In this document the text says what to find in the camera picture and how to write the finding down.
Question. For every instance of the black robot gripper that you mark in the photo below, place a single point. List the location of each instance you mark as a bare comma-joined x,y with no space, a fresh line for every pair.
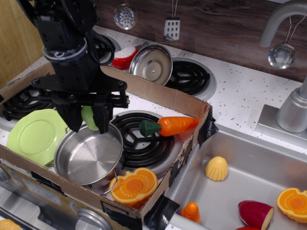
78,80

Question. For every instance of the hanging silver spatula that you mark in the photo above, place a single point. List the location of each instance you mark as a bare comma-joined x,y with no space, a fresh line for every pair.
172,25

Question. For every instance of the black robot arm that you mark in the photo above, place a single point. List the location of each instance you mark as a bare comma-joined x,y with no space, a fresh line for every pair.
69,44

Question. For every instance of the silver kitchen faucet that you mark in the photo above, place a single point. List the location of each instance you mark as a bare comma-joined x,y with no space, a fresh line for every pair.
288,123

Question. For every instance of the orange toy carrot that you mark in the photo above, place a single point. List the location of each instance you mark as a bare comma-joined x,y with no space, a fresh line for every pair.
168,126

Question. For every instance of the hanging silver skimmer spoon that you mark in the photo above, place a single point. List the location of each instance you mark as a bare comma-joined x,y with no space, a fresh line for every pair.
125,16

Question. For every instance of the orange toy pumpkin half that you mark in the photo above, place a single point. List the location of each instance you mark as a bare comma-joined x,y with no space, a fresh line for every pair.
133,189
293,203

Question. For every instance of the stainless steel pot lid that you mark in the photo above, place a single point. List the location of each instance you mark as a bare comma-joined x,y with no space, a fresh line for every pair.
153,63

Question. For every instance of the purple toy sweet potato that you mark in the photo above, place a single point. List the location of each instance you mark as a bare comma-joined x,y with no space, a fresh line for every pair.
255,214

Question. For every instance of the light green plastic plate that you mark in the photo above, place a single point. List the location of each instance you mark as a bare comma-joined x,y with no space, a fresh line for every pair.
37,136

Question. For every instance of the red white toy radish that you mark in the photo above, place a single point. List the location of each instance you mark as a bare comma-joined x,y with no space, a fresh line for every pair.
123,58

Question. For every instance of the black front right burner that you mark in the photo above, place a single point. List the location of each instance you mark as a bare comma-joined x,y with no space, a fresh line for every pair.
154,152

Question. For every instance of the yellow toy corn piece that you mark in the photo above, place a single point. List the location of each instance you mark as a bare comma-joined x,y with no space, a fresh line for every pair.
217,169

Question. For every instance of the light green toy broccoli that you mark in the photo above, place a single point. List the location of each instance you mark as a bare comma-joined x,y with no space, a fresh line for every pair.
88,117

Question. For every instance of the yellow toy piece corner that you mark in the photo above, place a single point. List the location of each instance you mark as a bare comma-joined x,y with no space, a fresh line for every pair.
7,224

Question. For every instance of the brown cardboard fence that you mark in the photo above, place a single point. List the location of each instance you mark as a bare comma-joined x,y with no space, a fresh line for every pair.
37,183

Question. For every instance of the silver oven knob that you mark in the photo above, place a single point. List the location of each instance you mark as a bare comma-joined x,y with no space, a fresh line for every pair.
89,220

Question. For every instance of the black rear right burner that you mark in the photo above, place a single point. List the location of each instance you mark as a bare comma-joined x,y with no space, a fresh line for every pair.
193,78

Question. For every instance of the hanging silver ladle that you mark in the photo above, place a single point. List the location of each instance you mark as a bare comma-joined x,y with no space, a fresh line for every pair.
282,56

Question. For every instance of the red toy piece bottom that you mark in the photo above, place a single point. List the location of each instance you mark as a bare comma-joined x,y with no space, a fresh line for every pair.
247,228

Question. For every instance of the small orange toy bottle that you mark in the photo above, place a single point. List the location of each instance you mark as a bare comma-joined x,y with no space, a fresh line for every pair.
191,212

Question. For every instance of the black burner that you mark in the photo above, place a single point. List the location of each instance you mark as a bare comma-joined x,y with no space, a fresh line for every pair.
193,78
154,152
20,105
104,51

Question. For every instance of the black front left burner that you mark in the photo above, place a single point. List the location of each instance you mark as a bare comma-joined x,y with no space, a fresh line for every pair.
20,105

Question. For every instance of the black rear left burner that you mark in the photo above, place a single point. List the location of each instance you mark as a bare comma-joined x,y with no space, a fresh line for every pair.
104,51

